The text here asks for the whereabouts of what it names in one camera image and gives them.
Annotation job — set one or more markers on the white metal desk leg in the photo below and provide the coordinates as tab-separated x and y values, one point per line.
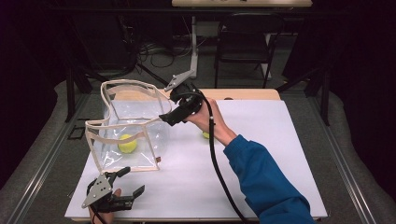
194	59

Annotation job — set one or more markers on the wooden table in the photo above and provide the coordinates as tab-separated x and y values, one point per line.
249	94

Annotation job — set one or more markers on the person's left hand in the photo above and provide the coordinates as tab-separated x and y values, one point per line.
104	218

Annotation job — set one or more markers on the black stand leg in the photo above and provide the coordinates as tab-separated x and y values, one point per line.
152	73

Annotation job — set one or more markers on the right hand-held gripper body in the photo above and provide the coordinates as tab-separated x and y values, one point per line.
186	99

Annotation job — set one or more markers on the aluminium floor rail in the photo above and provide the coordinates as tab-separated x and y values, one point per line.
344	168
43	165

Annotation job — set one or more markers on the yellow tennis ball black mark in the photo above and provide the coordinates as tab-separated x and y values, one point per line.
205	135

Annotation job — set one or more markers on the black folding chair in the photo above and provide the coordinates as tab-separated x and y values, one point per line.
246	46

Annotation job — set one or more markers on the black metal stand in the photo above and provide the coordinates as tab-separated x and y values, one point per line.
325	99
70	99

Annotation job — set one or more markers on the light wooden desk top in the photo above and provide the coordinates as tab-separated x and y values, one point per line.
243	3

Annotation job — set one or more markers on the person's right hand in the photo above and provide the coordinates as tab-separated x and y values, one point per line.
205	119

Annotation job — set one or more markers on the plain yellow tennis ball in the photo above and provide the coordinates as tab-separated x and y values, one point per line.
127	143

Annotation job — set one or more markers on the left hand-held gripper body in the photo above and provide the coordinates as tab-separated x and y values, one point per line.
99	190

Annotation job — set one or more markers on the clear plastic bag beige trim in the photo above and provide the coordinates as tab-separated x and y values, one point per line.
137	155

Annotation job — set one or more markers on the white table sheet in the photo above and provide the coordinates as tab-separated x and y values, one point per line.
186	186

